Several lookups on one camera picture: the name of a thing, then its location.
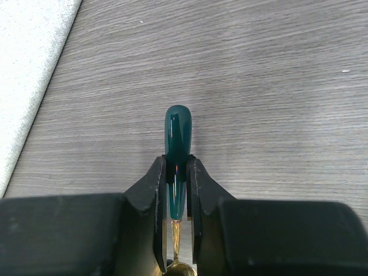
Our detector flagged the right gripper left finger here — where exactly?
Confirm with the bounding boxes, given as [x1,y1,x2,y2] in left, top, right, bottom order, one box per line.
[1,157,166,275]

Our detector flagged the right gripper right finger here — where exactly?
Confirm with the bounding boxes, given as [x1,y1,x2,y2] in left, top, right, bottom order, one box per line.
[187,157,367,275]

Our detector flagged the gold spoon green handle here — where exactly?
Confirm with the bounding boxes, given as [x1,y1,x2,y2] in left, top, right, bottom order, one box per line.
[164,105,197,275]

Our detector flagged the grey cloth napkin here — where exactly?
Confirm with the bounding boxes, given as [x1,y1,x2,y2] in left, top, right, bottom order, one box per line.
[1,1,81,195]

